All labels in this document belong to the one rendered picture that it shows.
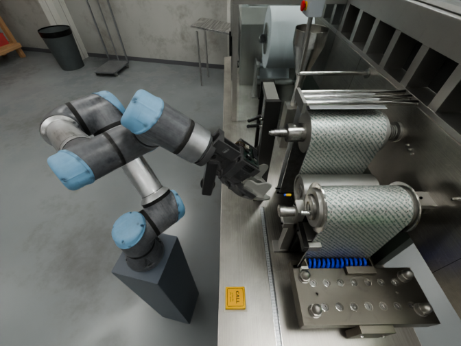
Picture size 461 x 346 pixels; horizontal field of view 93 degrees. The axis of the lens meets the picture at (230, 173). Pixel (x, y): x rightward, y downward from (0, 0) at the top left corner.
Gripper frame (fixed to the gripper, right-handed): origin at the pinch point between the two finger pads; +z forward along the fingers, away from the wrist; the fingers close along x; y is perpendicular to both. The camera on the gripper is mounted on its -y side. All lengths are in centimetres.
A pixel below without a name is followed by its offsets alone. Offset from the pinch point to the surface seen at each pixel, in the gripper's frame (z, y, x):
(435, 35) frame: 22, 51, 35
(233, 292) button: 22.1, -37.7, -12.5
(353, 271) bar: 44.4, -2.9, -9.7
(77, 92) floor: -116, -274, 320
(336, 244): 33.9, -0.9, -4.2
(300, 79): 23, 15, 72
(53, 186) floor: -62, -229, 114
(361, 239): 36.8, 5.7, -4.2
